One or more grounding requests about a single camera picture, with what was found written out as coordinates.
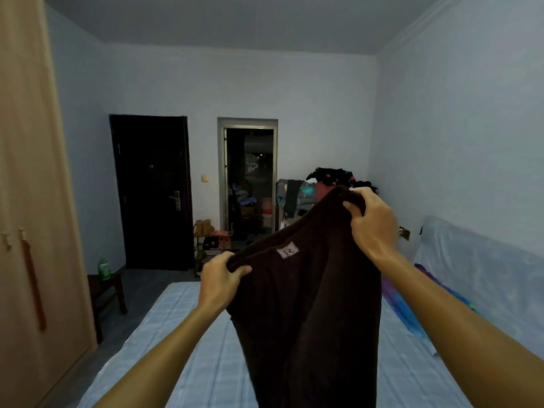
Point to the person's left hand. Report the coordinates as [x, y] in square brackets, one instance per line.
[219, 284]

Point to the person's right hand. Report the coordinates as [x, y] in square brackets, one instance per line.
[378, 229]

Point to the bed with pale checked sheet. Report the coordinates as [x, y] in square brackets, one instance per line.
[204, 365]

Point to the dark brown sweater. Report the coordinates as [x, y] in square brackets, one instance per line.
[306, 314]

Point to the light wooden wardrobe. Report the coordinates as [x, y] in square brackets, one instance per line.
[34, 144]

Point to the person's right forearm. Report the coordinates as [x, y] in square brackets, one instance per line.
[467, 335]

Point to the person's left forearm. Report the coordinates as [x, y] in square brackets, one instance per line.
[161, 361]

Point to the black clothes rack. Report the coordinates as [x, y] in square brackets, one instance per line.
[369, 184]

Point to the clothes rack with garments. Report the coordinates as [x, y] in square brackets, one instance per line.
[297, 195]

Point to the metal shoe rack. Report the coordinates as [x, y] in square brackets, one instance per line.
[212, 250]

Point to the purple and blue pillow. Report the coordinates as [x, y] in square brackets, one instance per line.
[403, 310]

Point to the dark wooden stool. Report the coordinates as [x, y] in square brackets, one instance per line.
[106, 288]

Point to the black door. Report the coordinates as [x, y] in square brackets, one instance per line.
[153, 191]

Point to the green plastic bottle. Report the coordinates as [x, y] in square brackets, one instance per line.
[104, 271]

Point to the wall socket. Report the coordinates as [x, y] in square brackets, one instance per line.
[404, 233]

